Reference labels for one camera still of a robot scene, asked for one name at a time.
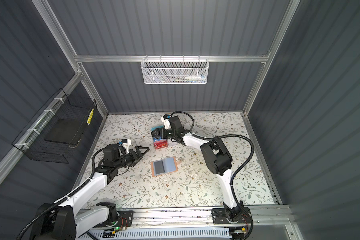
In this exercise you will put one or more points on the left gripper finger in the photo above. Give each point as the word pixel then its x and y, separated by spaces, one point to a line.
pixel 134 159
pixel 140 151

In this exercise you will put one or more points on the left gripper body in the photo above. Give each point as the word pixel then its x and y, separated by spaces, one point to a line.
pixel 124 161

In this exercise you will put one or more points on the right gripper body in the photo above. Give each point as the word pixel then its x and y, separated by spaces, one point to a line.
pixel 170 134

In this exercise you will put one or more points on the clear acrylic card holder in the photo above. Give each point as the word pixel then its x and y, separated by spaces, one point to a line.
pixel 170 142

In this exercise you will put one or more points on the black VIP card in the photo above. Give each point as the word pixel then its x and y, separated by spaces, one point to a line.
pixel 159 168

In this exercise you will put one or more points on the pink leather card wallet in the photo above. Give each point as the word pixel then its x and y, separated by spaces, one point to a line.
pixel 170 164

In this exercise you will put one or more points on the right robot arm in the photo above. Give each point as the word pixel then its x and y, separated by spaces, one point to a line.
pixel 217 158

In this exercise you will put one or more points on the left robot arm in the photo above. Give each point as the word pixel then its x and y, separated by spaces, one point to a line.
pixel 62 219

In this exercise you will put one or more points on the yellow marker pen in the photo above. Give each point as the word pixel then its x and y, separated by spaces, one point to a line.
pixel 90 116

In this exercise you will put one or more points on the black pad in basket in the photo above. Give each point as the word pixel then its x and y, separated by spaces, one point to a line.
pixel 66 131

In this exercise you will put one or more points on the pens in white basket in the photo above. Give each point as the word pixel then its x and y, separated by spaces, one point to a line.
pixel 191 79

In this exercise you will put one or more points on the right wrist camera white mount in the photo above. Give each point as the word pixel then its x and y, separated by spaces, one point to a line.
pixel 166 121

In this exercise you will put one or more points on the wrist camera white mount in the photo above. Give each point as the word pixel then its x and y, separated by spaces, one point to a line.
pixel 126 143
pixel 166 121

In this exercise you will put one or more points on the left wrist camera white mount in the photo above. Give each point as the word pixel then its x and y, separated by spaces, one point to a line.
pixel 126 143

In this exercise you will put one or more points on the black wire basket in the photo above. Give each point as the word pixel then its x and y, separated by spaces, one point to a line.
pixel 31 142

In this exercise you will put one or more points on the white wire mesh basket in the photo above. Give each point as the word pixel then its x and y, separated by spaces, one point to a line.
pixel 154 72

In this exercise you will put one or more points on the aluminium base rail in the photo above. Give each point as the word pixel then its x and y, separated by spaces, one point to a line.
pixel 201 217

